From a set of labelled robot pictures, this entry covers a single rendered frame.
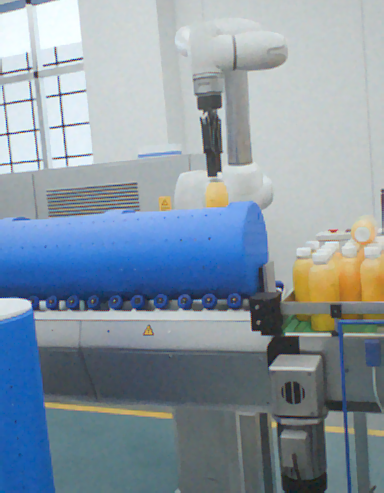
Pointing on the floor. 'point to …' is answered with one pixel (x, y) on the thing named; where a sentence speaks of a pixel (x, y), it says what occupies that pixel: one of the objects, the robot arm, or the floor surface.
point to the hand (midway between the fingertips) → (214, 165)
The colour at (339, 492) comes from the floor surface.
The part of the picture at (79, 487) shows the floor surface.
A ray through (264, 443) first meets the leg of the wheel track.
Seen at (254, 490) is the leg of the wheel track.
